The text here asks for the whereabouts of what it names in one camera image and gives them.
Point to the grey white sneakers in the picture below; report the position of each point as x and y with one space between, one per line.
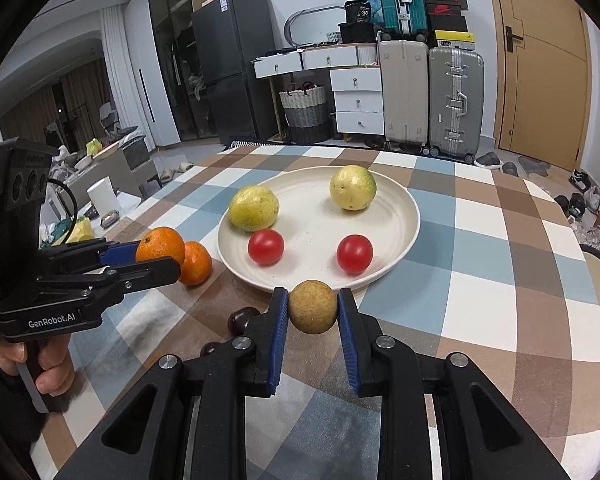
587 195

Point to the yellow soft object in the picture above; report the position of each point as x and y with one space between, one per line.
81 230

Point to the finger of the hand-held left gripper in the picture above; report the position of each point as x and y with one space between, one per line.
145 272
120 254

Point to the orange mandarin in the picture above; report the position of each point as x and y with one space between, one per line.
197 266
162 242

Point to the dark grey refrigerator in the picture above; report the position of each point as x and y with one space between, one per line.
232 70

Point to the oval grey frame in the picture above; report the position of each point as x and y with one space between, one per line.
297 15

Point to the white curtain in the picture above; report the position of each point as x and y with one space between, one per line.
127 70

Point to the person's left hand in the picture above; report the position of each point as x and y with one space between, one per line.
55 365

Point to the red tomato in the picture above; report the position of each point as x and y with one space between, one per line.
266 247
355 254

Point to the beige slippers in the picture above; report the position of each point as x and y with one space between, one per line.
176 172

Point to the small grey case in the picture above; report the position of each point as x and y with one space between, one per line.
110 219

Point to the grey wicker basket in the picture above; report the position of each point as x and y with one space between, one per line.
305 115

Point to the black printed bag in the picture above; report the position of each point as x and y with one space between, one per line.
359 11

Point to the grey slippers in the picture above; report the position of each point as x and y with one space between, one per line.
510 164

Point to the wooden door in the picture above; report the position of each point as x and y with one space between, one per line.
545 70

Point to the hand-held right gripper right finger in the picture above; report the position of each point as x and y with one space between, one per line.
352 345

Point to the silver suitcase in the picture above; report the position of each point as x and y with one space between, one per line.
455 105

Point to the dark brown chestnut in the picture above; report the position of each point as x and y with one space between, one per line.
241 320
211 349

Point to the beige suitcase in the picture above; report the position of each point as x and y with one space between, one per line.
403 95

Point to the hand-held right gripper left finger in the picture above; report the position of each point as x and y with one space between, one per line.
278 340

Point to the black and red shoe box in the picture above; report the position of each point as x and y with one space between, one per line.
446 1

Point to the yellow and black shoe box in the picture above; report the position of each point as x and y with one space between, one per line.
454 40

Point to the white cylinder appliance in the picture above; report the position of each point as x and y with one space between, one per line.
103 195

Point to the white drawer desk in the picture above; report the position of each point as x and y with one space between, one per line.
357 100

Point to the dark glass wardrobe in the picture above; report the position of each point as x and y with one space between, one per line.
172 60

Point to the blue plastic bag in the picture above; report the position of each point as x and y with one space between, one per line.
372 7

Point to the tan round longan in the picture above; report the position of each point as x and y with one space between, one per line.
312 310

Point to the black storage box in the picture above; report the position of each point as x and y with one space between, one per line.
357 33

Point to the yellow-green guava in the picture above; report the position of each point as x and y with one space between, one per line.
352 187
254 208

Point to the cream round plate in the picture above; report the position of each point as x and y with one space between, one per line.
310 220

